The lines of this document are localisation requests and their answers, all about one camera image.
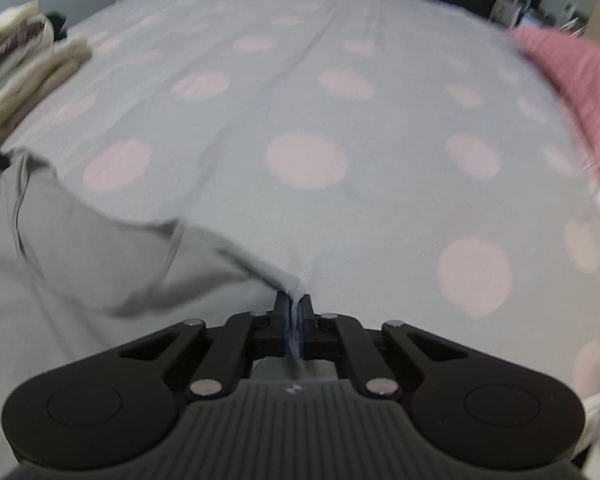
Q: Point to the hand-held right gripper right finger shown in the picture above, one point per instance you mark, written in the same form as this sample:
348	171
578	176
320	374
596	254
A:
306	322

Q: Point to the cream folded garment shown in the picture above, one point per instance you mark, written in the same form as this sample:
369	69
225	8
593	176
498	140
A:
10	17

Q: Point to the grey shirt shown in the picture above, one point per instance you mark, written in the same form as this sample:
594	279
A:
105	260

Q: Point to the beige folded garment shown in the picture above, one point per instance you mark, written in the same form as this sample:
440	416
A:
35	80

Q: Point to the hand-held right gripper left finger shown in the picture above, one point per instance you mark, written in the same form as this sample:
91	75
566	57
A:
280	321

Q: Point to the grey pink-dotted bedsheet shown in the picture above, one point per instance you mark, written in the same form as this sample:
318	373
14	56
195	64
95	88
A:
380	210

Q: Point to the black white printed folded garment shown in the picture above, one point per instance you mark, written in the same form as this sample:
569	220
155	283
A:
10	45

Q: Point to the pink blanket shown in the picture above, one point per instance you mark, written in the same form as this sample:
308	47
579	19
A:
585	85

